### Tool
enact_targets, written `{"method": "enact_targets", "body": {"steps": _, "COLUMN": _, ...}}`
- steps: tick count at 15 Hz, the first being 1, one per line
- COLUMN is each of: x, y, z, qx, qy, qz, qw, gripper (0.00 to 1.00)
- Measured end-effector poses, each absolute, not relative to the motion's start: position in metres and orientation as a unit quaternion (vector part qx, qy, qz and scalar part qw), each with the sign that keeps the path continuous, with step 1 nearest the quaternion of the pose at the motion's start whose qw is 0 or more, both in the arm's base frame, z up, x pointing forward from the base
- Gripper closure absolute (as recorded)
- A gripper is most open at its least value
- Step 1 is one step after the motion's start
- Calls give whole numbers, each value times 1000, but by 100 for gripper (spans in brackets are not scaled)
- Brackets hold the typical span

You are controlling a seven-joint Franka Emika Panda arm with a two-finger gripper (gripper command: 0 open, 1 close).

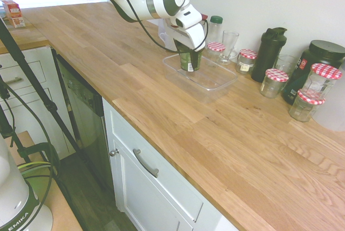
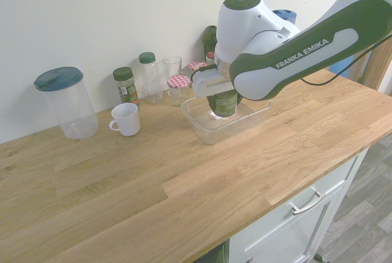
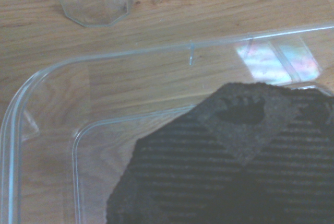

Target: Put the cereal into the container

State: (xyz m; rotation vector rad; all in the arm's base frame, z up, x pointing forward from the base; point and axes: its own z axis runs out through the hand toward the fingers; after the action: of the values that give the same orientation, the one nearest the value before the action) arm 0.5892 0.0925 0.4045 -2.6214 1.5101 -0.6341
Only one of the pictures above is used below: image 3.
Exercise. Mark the green cereal cup dark lid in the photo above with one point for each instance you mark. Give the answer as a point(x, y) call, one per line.
point(208, 169)

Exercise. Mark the clear plastic container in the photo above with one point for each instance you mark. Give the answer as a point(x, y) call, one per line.
point(52, 156)

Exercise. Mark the glass jar red checkered lid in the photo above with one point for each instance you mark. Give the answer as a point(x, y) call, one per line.
point(96, 2)

